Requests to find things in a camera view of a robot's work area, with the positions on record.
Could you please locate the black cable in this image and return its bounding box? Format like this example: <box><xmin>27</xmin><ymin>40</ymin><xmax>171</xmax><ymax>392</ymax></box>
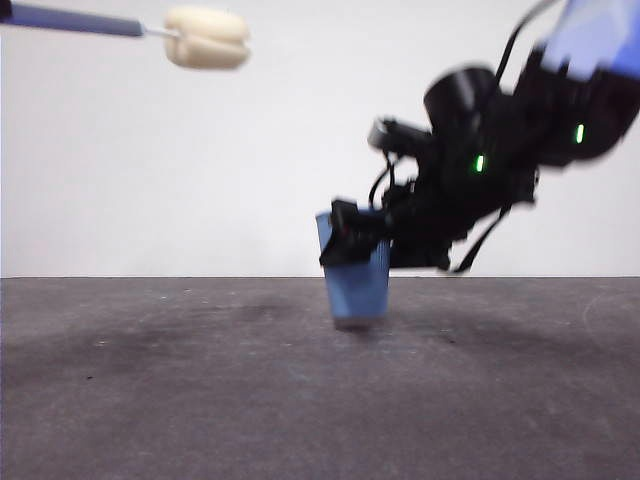
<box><xmin>446</xmin><ymin>203</ymin><xmax>514</xmax><ymax>275</ymax></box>
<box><xmin>493</xmin><ymin>0</ymin><xmax>550</xmax><ymax>84</ymax></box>

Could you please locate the blue ribbed plastic cup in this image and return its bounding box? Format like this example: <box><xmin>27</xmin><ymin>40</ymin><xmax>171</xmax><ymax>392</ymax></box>
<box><xmin>314</xmin><ymin>209</ymin><xmax>391</xmax><ymax>331</ymax></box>

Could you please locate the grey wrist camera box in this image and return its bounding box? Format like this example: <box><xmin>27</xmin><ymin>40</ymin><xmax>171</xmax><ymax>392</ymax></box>
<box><xmin>368</xmin><ymin>117</ymin><xmax>432</xmax><ymax>151</ymax></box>

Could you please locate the cup brush with sponge head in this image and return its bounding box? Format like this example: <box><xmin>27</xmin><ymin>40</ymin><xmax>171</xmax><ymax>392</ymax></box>
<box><xmin>0</xmin><ymin>3</ymin><xmax>251</xmax><ymax>72</ymax></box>

